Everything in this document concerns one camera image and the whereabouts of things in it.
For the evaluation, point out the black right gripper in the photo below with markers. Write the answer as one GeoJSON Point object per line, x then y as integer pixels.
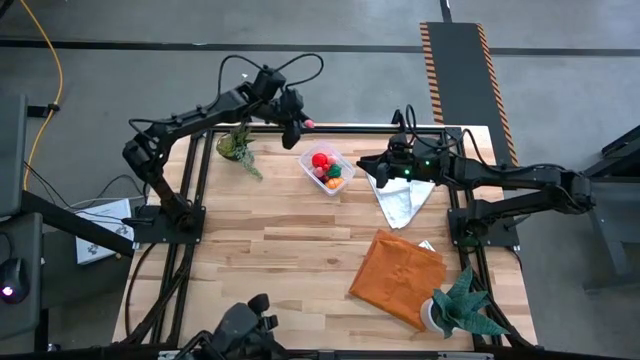
{"type": "Point", "coordinates": [425, 162]}

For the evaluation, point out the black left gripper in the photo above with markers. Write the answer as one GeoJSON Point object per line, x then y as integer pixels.
{"type": "Point", "coordinates": [270, 111]}

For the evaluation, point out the green toy pepper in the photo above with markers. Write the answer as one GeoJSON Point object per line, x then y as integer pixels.
{"type": "Point", "coordinates": [334, 171]}

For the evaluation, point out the red toy tomato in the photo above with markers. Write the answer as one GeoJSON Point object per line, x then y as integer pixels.
{"type": "Point", "coordinates": [320, 160]}

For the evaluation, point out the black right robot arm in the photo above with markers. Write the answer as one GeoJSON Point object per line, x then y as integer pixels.
{"type": "Point", "coordinates": [525, 175]}

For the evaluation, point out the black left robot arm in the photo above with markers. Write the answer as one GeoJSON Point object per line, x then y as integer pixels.
{"type": "Point", "coordinates": [200, 117]}

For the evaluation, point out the clear plastic tupperware container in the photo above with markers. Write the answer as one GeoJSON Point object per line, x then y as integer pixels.
{"type": "Point", "coordinates": [307, 159]}

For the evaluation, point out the white folded cloth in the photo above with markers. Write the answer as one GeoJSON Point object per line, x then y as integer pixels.
{"type": "Point", "coordinates": [400, 205]}

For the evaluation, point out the orange toy mandarin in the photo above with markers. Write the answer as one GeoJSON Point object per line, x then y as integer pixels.
{"type": "Point", "coordinates": [334, 183]}

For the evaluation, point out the succulent plant in dark pot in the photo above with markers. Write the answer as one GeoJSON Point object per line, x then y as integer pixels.
{"type": "Point", "coordinates": [227, 146]}

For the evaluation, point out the small silver packet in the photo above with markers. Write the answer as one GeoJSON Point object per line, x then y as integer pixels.
{"type": "Point", "coordinates": [426, 245]}

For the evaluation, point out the orange folded cloth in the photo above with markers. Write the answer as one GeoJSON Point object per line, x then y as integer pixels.
{"type": "Point", "coordinates": [400, 280]}

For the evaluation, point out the black hazard-striped floor mat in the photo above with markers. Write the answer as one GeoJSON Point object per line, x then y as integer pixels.
{"type": "Point", "coordinates": [460, 75]}

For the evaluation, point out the green plant in white pot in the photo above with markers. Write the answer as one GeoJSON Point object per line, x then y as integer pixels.
{"type": "Point", "coordinates": [460, 305]}

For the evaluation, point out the black bulky object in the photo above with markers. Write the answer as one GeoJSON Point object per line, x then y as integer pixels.
{"type": "Point", "coordinates": [235, 325]}

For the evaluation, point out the white printed booklet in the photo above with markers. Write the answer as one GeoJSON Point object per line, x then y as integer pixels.
{"type": "Point", "coordinates": [102, 215]}

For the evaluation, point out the black side table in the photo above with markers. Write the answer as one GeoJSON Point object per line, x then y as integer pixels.
{"type": "Point", "coordinates": [607, 240]}

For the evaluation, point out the black desk support bar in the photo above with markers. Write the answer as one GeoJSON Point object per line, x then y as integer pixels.
{"type": "Point", "coordinates": [75, 222]}

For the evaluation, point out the grey desk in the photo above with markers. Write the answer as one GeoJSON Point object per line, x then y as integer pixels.
{"type": "Point", "coordinates": [25, 240]}

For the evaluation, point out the black computer mouse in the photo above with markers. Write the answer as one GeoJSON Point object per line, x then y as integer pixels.
{"type": "Point", "coordinates": [12, 280]}

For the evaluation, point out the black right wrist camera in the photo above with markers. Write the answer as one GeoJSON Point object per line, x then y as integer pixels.
{"type": "Point", "coordinates": [400, 142]}

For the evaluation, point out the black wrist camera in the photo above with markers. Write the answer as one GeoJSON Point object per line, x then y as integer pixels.
{"type": "Point", "coordinates": [400, 142]}
{"type": "Point", "coordinates": [270, 82]}

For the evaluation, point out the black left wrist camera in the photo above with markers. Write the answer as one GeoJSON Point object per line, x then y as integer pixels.
{"type": "Point", "coordinates": [270, 82]}

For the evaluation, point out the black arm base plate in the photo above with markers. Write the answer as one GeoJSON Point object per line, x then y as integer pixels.
{"type": "Point", "coordinates": [150, 234]}
{"type": "Point", "coordinates": [500, 234]}

